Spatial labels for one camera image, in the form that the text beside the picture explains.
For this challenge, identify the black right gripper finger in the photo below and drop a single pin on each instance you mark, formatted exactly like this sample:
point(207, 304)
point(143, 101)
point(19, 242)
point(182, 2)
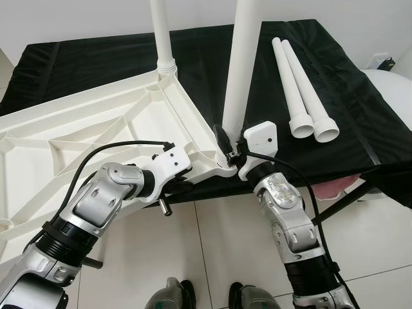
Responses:
point(223, 141)

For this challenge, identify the white plastic table leg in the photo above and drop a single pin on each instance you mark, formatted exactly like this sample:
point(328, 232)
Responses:
point(161, 32)
point(241, 64)
point(290, 87)
point(308, 90)

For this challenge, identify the white plastic table top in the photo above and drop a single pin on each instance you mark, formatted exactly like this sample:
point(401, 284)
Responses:
point(64, 141)

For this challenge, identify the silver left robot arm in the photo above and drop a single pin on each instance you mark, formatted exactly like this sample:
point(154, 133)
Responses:
point(90, 206)

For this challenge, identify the black metal table leg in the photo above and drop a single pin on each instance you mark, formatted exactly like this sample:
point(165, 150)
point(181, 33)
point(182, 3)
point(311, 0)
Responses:
point(92, 262)
point(344, 203)

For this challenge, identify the grey robot left leg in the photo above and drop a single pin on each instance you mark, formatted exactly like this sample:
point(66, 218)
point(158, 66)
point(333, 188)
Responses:
point(167, 299)

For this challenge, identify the grey robot leg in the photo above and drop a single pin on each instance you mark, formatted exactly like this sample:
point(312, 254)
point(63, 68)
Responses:
point(254, 300)
point(167, 299)

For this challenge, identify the pink object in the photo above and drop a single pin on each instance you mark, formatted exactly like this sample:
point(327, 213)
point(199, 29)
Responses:
point(338, 187)

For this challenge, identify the grey robot right leg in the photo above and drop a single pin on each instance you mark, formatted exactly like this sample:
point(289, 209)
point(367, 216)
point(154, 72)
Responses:
point(254, 300)

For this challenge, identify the black tablecloth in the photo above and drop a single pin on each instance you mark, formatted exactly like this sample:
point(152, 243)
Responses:
point(360, 96)

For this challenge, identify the black power plug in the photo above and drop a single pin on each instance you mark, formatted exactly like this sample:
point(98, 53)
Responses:
point(389, 64)

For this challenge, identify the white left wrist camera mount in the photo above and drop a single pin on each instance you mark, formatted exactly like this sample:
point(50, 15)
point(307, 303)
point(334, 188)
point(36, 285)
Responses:
point(172, 161)

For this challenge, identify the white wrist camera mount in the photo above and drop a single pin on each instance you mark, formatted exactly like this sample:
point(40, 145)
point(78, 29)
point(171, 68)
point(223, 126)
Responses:
point(172, 161)
point(261, 137)

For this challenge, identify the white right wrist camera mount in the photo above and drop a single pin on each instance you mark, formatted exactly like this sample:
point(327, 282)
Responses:
point(261, 137)

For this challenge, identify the white wall socket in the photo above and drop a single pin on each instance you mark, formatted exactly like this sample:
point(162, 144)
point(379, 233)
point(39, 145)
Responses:
point(376, 57)

